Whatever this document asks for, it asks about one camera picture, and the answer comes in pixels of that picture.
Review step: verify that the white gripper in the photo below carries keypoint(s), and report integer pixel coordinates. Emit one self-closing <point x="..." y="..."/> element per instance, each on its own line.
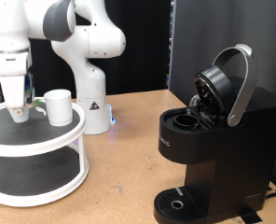
<point x="12" y="87"/>

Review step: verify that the orange-lidded white coffee pod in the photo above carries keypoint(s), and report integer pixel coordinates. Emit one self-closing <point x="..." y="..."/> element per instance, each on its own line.
<point x="21" y="118"/>

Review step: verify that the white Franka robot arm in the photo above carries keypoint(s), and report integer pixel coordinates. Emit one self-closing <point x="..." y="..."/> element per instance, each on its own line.
<point x="91" y="40"/>

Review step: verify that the black Keurig coffee machine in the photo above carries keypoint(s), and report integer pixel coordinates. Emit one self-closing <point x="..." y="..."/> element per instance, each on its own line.
<point x="231" y="149"/>

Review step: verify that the white mug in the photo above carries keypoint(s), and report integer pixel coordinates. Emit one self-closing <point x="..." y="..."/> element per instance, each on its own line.
<point x="60" y="105"/>

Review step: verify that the white two-tier turntable shelf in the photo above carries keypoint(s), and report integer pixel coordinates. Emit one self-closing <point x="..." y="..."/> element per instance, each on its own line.
<point x="35" y="174"/>

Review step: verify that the aluminium frame post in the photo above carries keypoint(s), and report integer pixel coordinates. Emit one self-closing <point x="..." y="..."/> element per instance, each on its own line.
<point x="172" y="12"/>

